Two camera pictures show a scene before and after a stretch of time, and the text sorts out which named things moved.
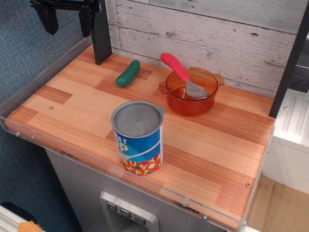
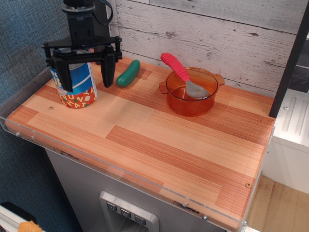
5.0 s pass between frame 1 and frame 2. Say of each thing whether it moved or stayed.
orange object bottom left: stayed
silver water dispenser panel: stayed
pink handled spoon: stayed
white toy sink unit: stayed
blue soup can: moved
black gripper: moved
